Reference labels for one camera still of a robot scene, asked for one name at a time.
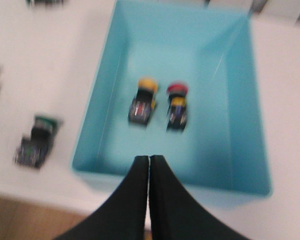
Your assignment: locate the red push button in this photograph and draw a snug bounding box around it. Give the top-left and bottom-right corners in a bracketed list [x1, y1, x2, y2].
[166, 82, 189, 131]

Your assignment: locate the yellow mushroom push button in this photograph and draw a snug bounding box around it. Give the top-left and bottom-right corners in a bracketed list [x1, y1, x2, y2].
[127, 77, 158, 126]

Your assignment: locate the green push button near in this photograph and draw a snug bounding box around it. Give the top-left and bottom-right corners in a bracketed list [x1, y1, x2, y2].
[13, 114, 63, 170]

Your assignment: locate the grey pleated curtain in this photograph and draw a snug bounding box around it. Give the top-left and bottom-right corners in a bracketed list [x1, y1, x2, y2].
[203, 0, 300, 24]

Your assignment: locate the light blue plastic box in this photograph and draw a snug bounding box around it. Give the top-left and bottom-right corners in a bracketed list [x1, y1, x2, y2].
[71, 0, 272, 205]

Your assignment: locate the green push button far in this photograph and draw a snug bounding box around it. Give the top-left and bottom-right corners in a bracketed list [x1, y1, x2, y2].
[25, 0, 65, 8]

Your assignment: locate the green push button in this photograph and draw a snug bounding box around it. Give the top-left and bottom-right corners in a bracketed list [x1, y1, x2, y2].
[13, 114, 63, 170]
[25, 0, 65, 8]

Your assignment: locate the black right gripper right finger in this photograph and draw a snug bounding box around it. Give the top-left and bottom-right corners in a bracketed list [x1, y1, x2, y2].
[149, 155, 246, 240]

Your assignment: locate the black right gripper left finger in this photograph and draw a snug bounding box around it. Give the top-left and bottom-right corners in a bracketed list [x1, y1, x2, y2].
[55, 156, 149, 240]

